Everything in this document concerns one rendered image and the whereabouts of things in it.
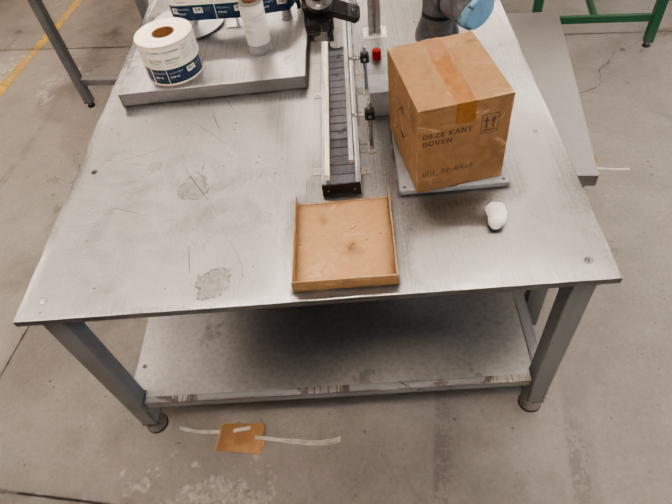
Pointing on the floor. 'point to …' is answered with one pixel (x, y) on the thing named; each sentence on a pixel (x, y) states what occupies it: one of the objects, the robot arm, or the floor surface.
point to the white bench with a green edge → (70, 54)
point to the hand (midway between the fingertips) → (333, 38)
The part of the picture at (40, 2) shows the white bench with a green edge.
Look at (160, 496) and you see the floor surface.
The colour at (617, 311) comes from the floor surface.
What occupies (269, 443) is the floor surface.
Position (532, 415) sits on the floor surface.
